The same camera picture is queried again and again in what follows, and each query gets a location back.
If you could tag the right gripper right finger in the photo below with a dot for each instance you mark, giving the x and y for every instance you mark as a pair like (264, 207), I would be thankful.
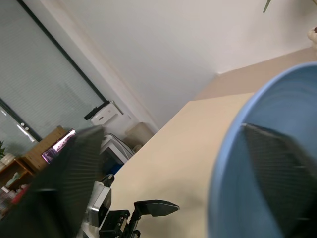
(284, 173)

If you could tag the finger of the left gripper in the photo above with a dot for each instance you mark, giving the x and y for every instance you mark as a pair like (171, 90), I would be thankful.
(156, 208)

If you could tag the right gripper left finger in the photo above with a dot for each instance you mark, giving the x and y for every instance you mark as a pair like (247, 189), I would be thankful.
(62, 193)

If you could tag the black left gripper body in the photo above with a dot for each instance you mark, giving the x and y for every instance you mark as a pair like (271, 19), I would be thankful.
(114, 223)

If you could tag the blue plate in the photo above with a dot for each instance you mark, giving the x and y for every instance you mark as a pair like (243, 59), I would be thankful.
(235, 186)

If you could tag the glowing purple screen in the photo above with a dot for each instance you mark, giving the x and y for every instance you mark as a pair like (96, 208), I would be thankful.
(58, 146)

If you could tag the wooden shelf cabinet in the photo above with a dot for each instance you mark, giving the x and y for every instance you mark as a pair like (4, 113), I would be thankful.
(17, 171)

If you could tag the beige bin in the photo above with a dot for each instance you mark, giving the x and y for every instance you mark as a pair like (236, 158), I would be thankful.
(140, 135)

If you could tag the white printer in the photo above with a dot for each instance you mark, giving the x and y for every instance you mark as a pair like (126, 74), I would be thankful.
(109, 115)

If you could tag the window with white blinds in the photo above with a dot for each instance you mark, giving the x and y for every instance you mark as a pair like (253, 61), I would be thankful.
(37, 74)

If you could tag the white plant pot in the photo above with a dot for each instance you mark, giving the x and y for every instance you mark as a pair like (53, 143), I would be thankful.
(313, 36)

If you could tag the green leafy plant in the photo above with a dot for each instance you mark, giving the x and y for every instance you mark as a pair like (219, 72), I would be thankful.
(267, 5)

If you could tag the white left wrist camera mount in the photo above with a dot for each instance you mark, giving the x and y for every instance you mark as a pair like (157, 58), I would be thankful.
(99, 200)

